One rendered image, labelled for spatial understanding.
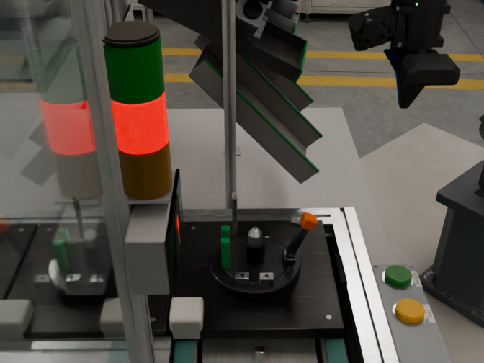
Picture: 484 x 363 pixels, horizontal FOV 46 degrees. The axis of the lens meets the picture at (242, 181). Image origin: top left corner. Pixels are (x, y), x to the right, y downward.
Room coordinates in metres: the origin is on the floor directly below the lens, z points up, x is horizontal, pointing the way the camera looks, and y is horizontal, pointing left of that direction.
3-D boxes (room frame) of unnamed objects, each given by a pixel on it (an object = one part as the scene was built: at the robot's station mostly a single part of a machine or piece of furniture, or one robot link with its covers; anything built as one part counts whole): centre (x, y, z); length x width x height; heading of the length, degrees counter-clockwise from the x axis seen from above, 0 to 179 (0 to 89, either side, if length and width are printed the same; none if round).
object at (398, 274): (0.64, -0.24, 0.96); 0.04 x 0.04 x 0.02
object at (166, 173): (0.46, 0.09, 1.28); 0.05 x 0.05 x 0.05
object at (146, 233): (0.46, 0.09, 1.29); 0.12 x 0.05 x 0.25; 1
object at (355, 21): (0.70, -0.17, 1.34); 0.07 x 0.07 x 0.06; 88
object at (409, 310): (0.57, -0.24, 0.96); 0.04 x 0.04 x 0.02
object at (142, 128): (0.46, 0.09, 1.33); 0.05 x 0.05 x 0.05
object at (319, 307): (0.65, -0.02, 1.01); 0.24 x 0.24 x 0.13; 1
